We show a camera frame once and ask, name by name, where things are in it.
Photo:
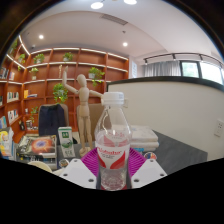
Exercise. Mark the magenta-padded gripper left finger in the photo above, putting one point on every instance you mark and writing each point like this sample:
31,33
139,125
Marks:
78,171

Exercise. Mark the tan chair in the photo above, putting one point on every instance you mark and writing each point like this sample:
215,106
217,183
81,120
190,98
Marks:
96,115

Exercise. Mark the ceiling air vent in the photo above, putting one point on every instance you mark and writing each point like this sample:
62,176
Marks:
114,19

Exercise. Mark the branched ceiling lamp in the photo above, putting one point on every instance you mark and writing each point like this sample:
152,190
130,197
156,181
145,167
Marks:
96,4

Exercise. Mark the green and white carton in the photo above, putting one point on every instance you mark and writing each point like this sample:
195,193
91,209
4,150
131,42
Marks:
66,141

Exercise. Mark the white wall socket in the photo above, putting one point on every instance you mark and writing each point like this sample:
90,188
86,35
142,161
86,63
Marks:
219,128

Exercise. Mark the black ceiling track rail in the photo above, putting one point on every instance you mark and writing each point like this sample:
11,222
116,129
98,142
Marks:
186,55

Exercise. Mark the grey curtain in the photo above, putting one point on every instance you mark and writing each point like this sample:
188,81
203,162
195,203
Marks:
162,69

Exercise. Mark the wooden artist mannequin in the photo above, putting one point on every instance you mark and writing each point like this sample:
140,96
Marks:
83,100

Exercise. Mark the round recessed ceiling light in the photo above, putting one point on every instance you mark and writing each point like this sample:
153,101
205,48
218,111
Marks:
125,44
41,36

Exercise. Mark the dark book stack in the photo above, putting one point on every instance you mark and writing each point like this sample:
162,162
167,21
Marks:
38,146

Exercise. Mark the wooden bookshelf unit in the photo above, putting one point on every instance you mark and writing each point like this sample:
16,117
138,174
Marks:
50,73

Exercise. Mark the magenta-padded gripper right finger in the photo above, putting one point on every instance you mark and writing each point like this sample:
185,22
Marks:
148,171

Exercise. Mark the clear plastic water bottle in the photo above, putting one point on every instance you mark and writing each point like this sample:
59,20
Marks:
112,133

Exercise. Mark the window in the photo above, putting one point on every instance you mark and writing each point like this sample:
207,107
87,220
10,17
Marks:
203,70

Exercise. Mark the white book stack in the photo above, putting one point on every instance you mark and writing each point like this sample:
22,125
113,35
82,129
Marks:
143,136

